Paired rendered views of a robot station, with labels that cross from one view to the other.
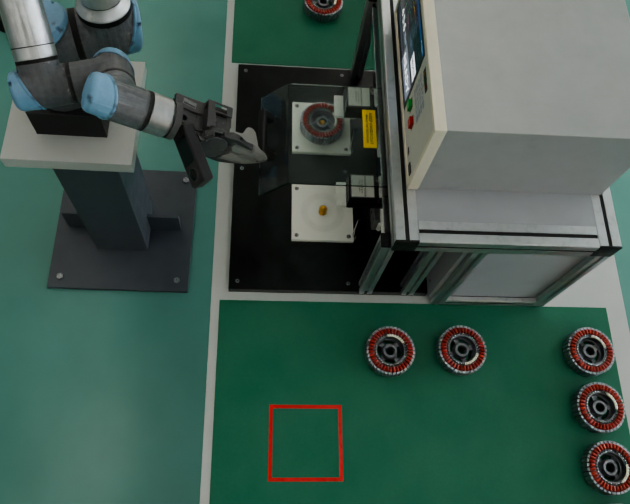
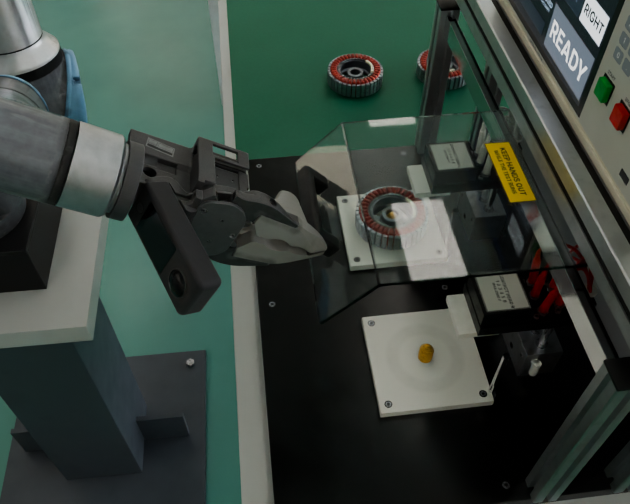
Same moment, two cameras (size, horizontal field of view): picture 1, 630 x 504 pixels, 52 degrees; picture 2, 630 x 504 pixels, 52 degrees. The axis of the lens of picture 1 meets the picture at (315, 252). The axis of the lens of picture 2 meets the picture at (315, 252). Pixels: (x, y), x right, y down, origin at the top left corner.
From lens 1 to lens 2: 0.70 m
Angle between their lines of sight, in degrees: 17
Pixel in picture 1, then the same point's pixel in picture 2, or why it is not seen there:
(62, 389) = not seen: outside the picture
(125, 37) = (54, 102)
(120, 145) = (68, 298)
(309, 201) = (398, 341)
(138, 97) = (39, 123)
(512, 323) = not seen: outside the picture
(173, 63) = not seen: hidden behind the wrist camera
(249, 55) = (261, 149)
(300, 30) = (329, 111)
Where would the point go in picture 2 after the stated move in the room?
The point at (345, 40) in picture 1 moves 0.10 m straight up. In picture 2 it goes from (396, 114) to (401, 71)
